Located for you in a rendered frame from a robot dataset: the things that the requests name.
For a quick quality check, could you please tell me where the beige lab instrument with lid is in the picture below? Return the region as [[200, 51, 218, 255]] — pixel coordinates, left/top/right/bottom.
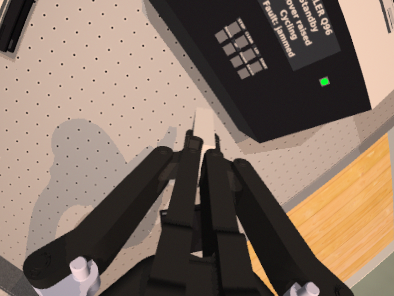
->
[[149, 0, 394, 143]]

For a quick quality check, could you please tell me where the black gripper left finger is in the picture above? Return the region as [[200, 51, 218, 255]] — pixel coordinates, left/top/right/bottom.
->
[[22, 107, 204, 296]]

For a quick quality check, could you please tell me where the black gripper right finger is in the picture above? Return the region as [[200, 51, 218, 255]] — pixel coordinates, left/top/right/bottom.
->
[[198, 108, 354, 296]]

